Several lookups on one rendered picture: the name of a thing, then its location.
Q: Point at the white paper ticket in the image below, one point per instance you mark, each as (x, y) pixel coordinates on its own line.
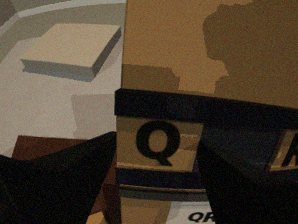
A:
(193, 212)

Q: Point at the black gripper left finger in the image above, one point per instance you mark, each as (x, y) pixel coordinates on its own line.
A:
(60, 188)

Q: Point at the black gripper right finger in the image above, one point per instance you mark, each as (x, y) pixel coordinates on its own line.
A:
(240, 193)

